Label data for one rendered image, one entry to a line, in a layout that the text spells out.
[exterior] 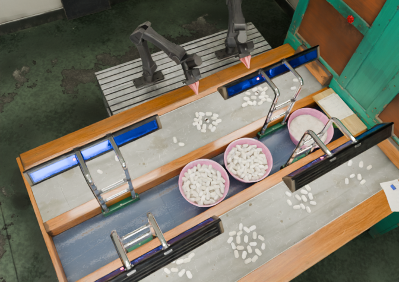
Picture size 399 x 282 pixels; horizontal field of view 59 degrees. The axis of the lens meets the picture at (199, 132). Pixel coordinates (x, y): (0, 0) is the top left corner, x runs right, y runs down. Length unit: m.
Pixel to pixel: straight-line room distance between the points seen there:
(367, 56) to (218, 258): 1.30
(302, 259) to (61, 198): 1.22
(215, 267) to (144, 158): 0.67
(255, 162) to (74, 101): 1.75
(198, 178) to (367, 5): 1.22
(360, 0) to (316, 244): 1.24
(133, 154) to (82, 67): 1.57
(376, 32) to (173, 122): 1.16
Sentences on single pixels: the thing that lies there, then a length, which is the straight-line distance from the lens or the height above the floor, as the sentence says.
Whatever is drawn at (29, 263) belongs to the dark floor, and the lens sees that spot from 2.70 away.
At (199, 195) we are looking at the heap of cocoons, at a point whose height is 0.74.
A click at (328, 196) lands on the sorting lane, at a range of 2.01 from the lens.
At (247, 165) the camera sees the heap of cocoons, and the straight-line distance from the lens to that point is 1.95.
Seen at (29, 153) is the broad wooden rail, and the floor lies 0.76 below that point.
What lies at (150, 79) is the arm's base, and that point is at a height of 0.71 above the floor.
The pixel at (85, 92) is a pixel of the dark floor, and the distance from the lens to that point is 3.19.
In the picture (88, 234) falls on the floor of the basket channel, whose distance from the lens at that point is 1.92.
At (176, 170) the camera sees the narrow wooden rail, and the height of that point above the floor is 0.75.
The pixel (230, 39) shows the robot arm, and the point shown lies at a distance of 2.38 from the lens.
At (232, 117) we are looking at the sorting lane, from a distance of 2.09.
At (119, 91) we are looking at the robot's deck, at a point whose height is 0.66.
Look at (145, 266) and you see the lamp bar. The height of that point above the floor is 1.10.
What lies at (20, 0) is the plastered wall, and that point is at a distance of 3.70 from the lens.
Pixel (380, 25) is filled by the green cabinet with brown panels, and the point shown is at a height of 1.32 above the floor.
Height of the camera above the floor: 2.48
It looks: 59 degrees down
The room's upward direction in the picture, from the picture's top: 6 degrees clockwise
